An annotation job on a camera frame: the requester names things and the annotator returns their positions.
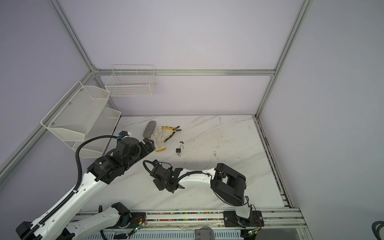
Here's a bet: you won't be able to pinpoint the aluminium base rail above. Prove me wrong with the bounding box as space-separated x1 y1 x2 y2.
71 208 313 240

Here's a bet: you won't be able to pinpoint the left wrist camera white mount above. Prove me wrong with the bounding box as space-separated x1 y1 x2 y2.
118 131 132 139

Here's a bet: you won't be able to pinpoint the white two-tier mesh shelf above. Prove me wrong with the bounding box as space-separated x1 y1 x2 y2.
41 82 121 151

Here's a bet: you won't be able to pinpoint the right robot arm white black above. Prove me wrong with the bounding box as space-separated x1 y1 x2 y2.
143 160 265 229

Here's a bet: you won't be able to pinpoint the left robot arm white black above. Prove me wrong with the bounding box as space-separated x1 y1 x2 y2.
16 131 155 240

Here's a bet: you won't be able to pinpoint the white wire basket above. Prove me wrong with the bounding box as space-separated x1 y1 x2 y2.
105 65 157 97

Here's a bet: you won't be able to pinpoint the white work glove yellow cuff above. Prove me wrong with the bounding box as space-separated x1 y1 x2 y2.
150 127 166 152

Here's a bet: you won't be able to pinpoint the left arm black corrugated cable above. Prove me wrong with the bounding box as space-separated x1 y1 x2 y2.
20 134 121 240

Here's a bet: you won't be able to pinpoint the yellow black pliers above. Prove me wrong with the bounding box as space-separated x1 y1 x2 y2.
162 126 181 143

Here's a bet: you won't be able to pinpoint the grey oval sharpening stone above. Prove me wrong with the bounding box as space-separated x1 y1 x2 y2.
143 121 157 139

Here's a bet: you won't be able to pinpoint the grey round object bottom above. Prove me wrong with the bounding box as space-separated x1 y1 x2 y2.
195 227 215 240

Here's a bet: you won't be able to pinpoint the black padlock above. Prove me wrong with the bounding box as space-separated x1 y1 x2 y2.
176 145 184 157

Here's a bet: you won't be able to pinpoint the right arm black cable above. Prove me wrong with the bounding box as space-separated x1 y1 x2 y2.
142 159 259 211

